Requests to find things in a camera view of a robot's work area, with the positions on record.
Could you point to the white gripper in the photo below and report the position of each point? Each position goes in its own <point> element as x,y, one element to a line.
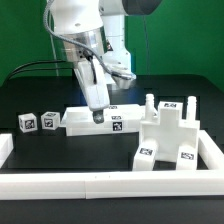
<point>92,81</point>

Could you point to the white chair back frame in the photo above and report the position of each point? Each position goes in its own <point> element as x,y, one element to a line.
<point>111,125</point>

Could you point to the white tagged cube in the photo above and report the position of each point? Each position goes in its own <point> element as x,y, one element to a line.
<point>27,122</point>
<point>50,120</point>

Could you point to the white chair seat block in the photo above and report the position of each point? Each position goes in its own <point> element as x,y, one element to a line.
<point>166,130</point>

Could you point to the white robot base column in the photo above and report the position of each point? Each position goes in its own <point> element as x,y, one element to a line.
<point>117,59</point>

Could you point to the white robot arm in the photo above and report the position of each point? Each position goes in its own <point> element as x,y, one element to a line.
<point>90,33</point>

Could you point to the white left fence piece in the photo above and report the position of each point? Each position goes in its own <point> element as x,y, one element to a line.
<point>6,147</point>

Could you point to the white flat base plate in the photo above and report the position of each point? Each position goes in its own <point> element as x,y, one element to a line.
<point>125,110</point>

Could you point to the white L-shaped fence rail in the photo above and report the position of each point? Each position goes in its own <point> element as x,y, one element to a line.
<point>121,184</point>

